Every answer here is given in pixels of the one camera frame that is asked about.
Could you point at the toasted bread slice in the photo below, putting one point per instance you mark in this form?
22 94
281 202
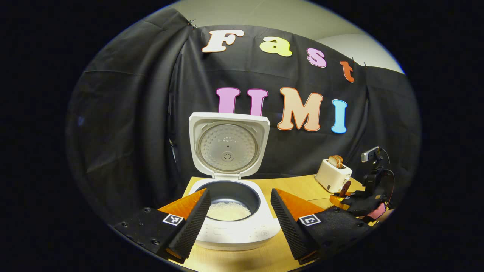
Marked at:
332 162
340 161

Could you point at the white rice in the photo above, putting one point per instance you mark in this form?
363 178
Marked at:
228 212

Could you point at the white rice cooker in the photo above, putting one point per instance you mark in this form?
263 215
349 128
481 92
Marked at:
234 234

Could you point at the white toaster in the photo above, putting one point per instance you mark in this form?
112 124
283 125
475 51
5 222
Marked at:
332 179

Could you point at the brown wooden spoon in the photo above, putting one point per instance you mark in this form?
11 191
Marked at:
346 188

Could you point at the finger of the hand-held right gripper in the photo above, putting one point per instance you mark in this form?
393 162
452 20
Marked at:
340 199

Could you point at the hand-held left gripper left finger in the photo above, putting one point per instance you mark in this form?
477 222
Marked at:
191 226

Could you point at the black backdrop cloth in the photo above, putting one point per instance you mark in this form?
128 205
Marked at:
124 132

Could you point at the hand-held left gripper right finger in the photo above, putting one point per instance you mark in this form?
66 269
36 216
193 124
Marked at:
289 230

